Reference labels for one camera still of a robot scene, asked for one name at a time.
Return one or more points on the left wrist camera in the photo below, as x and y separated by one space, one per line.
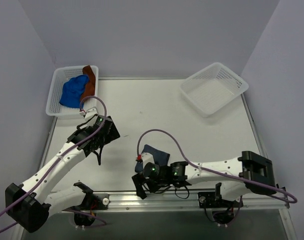
89 113

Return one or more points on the bright blue towel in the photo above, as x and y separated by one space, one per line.
72 91

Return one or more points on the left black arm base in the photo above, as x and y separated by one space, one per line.
85 216

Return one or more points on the left white plastic basket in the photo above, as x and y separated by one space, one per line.
60 77

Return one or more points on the brown towel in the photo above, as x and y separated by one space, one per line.
89 80

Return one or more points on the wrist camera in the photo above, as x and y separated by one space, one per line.
144 158
89 113

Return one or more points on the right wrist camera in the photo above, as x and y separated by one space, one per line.
144 158

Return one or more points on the right white plastic basket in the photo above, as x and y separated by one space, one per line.
212 88

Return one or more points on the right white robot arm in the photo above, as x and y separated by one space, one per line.
248 173

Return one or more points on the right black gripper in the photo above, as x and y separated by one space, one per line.
141 181

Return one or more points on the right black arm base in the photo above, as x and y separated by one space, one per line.
216 209

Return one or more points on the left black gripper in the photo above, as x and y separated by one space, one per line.
102 142

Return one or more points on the aluminium front rail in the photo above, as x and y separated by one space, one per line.
165 202

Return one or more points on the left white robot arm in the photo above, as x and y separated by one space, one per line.
31 203

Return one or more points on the dark navy towel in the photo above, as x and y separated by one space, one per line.
161 158

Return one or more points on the white plastic basket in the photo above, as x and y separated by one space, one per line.
212 88
60 77

